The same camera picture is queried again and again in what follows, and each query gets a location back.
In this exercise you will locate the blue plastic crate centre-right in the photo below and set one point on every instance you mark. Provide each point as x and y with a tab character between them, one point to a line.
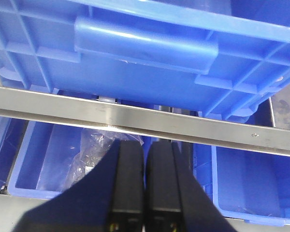
251	186

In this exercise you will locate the blue crate far left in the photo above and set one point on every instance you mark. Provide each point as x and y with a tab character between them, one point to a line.
11	131

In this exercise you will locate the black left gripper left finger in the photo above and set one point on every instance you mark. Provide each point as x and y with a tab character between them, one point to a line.
110	198

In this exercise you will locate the clear plastic bag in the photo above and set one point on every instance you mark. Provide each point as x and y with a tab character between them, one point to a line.
69	157

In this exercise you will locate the upper steel rack rail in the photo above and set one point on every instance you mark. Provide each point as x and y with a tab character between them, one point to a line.
56	109

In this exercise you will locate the upper blue plastic crate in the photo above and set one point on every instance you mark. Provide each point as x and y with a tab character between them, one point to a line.
221	58

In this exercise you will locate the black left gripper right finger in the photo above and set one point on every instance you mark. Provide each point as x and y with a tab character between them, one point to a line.
174	200

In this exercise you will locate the blue plastic crate centre-left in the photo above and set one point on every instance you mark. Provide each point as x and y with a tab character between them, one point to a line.
27	168

